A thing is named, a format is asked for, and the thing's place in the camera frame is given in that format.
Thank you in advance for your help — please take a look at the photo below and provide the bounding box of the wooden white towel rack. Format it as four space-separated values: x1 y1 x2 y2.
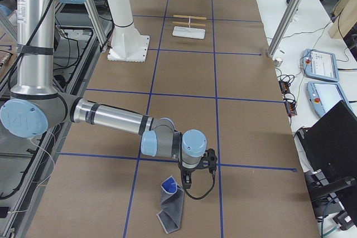
172 14 207 40

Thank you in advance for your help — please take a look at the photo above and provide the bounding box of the aluminium frame post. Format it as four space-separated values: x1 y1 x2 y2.
267 0 302 58

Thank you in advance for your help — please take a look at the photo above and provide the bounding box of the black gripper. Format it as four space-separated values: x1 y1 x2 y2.
178 162 205 189

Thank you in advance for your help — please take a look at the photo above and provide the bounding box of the small metal cylinder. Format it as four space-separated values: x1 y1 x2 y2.
274 57 283 67

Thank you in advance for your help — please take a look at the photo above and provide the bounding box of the grey blue towel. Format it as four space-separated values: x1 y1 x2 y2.
157 176 185 234

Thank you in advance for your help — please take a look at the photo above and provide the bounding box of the lower blue teach pendant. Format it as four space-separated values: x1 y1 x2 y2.
307 81 351 118

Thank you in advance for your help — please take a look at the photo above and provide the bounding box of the white pedestal column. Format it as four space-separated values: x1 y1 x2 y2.
107 0 150 62

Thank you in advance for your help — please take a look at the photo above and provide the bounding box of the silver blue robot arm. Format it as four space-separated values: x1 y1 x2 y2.
1 0 209 189

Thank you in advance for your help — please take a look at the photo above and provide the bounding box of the black laptop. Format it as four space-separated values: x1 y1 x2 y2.
296 100 356 190

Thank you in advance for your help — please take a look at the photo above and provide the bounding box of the black camera cable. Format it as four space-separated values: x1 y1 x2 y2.
184 171 216 200

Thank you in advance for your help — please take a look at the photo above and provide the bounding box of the upper blue teach pendant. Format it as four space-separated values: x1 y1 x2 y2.
301 48 339 82

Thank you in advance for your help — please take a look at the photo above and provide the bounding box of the blue teach pendant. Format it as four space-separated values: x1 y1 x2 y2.
301 48 339 82
307 81 351 118

